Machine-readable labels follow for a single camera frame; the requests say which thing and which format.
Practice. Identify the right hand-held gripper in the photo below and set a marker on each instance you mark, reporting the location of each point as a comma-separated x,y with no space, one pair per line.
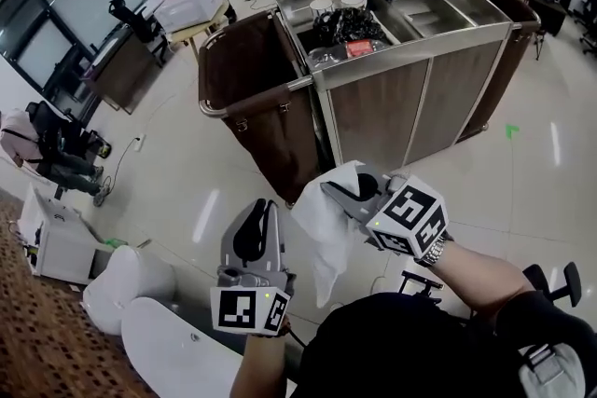
410,214

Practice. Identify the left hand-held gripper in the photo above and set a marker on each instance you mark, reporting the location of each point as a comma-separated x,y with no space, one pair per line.
238,307

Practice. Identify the white cloth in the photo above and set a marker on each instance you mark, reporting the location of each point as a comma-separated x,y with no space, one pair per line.
322,223

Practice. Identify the person's right forearm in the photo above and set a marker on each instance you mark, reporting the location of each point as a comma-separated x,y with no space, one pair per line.
480,279

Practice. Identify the person's left forearm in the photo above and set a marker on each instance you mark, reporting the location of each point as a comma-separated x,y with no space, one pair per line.
261,363

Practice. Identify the steel wood-panel service cart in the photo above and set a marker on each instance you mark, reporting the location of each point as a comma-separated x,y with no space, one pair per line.
382,107

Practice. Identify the silver metal wristwatch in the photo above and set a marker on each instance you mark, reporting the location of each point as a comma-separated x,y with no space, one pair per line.
434,252

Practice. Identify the brown laundry bag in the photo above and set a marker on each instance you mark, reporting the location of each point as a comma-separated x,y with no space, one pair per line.
261,144
508,74

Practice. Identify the small white rounded fixture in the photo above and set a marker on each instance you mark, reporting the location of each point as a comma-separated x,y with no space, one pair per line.
135,275

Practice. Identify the large white rounded fixture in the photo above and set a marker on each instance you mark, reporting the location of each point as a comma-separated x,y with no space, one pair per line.
177,354

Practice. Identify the clear plastic packets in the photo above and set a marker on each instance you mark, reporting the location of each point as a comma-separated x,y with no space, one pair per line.
326,58

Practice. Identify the red packet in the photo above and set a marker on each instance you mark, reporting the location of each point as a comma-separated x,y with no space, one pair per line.
359,48

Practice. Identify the white power strip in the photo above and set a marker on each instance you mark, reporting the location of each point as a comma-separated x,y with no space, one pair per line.
139,142

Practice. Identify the person's black shirt torso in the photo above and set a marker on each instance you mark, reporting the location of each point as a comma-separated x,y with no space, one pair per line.
396,349

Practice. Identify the black plastic bag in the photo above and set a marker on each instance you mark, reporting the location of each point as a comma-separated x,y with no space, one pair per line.
350,25

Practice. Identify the white cup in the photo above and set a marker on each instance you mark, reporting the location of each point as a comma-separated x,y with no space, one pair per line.
353,1
321,7

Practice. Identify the white low cabinet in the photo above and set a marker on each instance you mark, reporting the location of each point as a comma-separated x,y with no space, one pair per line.
63,242

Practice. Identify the black office chair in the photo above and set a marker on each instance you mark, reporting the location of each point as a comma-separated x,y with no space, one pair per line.
555,282

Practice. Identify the light wooden table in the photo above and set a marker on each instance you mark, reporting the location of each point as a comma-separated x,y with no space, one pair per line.
200,32

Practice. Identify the dark wooden desk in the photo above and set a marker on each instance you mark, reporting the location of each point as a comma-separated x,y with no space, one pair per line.
119,74

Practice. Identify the black swivel chair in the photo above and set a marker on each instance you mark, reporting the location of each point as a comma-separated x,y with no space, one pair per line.
135,25

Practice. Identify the black mesh chair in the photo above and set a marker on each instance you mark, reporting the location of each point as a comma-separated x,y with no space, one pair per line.
587,18

